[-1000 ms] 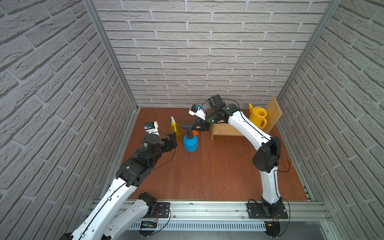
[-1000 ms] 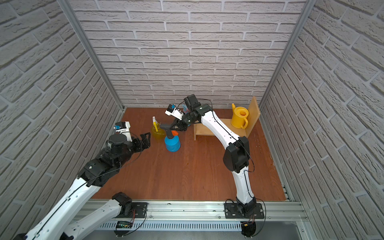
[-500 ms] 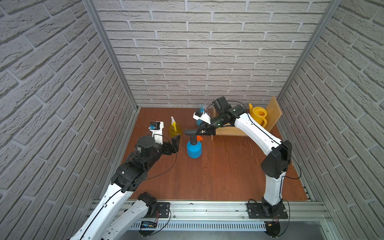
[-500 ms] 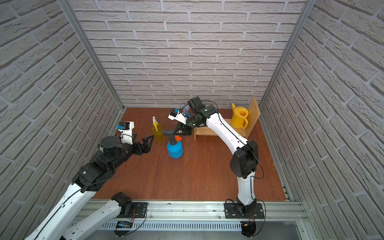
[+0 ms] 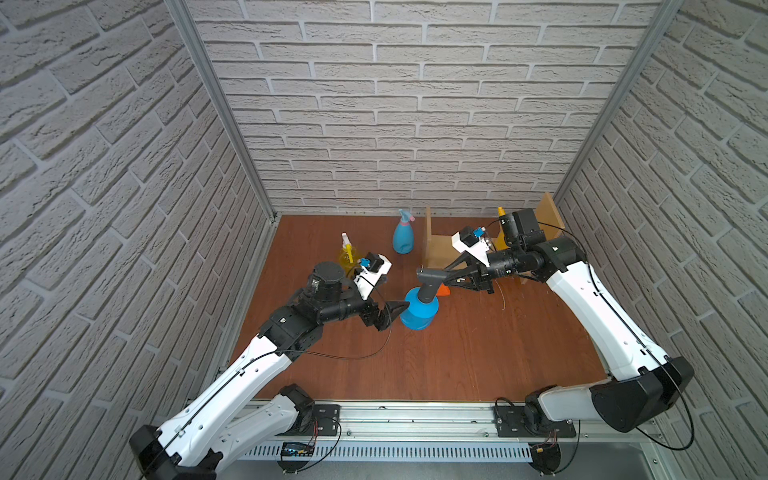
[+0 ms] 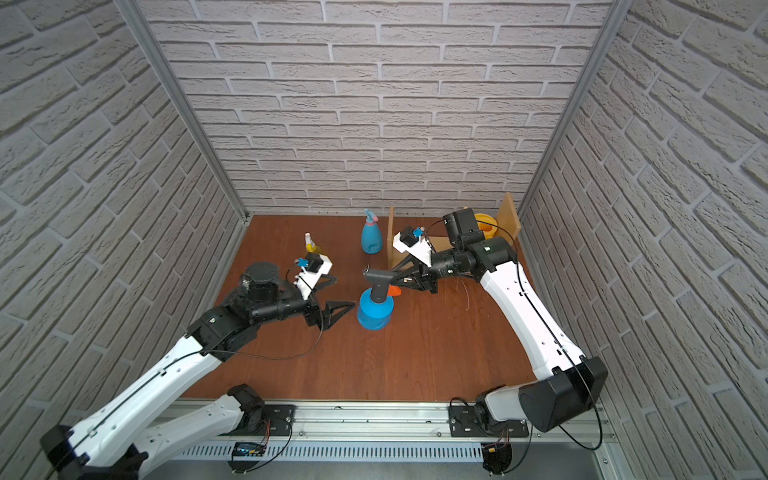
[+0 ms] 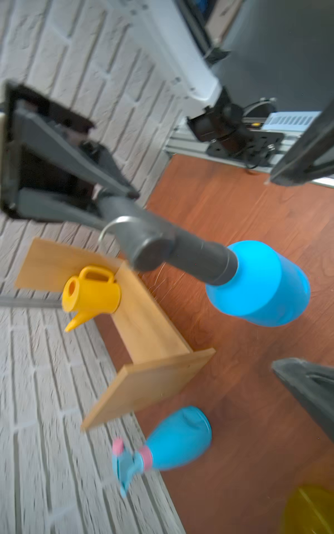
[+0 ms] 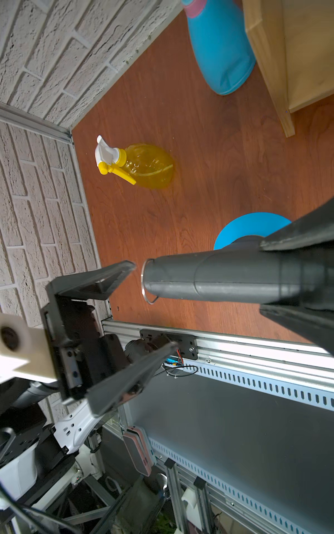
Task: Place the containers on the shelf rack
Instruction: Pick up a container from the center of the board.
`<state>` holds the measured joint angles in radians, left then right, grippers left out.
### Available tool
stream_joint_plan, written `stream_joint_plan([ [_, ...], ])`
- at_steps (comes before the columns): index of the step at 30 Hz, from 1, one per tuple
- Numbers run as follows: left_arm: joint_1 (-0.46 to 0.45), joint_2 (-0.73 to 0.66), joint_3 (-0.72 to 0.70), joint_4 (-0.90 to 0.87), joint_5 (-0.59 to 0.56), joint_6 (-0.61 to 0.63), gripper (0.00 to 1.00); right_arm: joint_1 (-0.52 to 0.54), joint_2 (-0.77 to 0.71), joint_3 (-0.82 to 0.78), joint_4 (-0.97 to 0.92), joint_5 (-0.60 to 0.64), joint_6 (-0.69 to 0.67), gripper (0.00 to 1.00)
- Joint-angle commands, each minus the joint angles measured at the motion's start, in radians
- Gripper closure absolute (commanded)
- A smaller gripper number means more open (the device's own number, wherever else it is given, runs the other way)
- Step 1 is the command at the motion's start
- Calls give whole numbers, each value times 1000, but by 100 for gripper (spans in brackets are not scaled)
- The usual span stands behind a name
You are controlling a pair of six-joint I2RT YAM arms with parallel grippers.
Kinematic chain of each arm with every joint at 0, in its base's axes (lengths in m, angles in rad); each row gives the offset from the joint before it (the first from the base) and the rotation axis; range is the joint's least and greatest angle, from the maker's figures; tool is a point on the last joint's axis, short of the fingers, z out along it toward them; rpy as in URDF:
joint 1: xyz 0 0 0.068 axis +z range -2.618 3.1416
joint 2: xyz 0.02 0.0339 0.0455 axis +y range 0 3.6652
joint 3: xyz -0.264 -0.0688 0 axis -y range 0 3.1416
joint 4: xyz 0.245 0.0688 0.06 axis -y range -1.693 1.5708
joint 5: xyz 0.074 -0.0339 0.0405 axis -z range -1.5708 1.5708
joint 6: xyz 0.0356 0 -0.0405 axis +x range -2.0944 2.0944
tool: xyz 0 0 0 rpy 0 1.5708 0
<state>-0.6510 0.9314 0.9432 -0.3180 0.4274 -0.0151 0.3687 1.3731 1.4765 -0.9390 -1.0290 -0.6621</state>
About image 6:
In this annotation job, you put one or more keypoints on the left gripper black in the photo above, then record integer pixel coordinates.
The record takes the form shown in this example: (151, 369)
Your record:
(312, 311)

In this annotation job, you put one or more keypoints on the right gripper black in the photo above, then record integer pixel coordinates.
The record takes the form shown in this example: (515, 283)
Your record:
(406, 282)

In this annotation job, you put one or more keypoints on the blue pressure sprayer black handle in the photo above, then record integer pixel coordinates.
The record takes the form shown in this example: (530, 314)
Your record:
(376, 304)

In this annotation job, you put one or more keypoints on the yellow transparent spray bottle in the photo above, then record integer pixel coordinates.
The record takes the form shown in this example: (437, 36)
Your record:
(310, 245)

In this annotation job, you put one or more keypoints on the yellow watering can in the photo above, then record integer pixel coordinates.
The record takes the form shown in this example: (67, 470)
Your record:
(487, 224)

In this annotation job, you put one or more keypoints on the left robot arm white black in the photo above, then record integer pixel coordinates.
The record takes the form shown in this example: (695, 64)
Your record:
(122, 440)

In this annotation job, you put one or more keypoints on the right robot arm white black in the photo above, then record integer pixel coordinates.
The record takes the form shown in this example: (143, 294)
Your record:
(567, 383)

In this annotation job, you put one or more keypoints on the wooden shelf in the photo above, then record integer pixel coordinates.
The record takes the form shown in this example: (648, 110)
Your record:
(507, 218)

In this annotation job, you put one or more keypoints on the small blue spray bottle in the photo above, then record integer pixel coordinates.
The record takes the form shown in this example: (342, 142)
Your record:
(371, 237)

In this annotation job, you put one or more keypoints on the green circuit board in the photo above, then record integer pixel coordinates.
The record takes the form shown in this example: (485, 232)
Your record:
(248, 449)

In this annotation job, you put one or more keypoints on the black round connector box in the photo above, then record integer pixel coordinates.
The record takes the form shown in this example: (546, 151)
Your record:
(496, 457)

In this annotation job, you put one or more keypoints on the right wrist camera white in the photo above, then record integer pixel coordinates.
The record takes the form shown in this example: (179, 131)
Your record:
(414, 242)

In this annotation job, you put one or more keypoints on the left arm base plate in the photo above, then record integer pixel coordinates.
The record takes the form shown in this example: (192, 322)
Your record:
(275, 419)

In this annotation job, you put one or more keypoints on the aluminium mounting rail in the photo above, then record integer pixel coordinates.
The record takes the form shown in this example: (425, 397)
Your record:
(352, 432)

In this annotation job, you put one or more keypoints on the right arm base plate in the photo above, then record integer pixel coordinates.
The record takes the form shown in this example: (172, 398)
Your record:
(475, 420)

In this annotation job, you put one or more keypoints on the right aluminium corner post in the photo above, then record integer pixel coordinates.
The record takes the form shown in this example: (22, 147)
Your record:
(613, 22)

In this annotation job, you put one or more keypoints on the aluminium corner post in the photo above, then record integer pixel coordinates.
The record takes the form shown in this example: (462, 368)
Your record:
(141, 30)
(613, 22)

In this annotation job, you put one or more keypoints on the left aluminium corner post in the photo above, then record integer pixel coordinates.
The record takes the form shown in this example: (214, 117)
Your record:
(141, 30)

